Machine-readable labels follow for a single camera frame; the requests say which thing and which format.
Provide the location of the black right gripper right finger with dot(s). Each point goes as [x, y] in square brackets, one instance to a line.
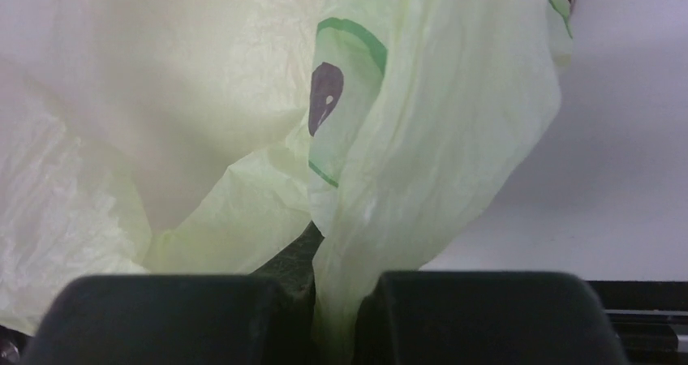
[484, 318]

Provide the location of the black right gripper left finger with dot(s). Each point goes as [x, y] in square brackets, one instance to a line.
[263, 317]

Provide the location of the pale green plastic bag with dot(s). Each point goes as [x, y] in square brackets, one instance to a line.
[202, 136]

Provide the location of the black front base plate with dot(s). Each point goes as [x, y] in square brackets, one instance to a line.
[649, 318]

